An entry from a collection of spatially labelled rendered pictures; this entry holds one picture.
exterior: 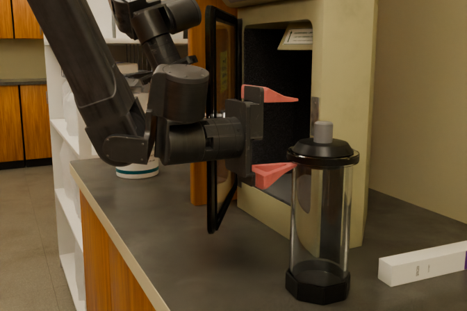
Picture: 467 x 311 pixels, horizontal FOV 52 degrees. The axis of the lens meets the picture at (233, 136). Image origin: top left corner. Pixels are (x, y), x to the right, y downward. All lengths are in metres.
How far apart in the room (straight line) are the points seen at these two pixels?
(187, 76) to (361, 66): 0.41
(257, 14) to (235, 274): 0.53
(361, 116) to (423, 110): 0.37
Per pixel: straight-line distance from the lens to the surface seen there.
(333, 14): 0.85
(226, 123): 0.63
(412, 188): 1.30
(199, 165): 1.15
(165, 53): 0.88
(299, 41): 0.94
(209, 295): 0.78
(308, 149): 0.69
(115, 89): 0.58
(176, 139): 0.59
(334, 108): 0.86
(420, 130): 1.26
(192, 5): 0.93
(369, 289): 0.82
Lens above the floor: 1.32
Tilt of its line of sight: 10 degrees down
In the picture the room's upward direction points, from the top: straight up
